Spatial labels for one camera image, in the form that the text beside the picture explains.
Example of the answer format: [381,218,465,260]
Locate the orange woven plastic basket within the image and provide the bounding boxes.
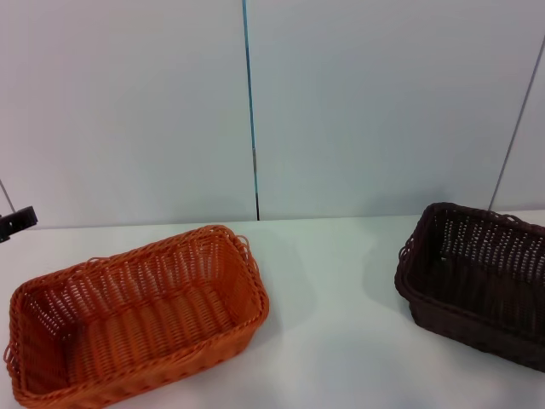
[3,224,271,409]

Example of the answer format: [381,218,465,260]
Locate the dark brown woven plastic basket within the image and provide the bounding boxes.
[393,202,545,374]

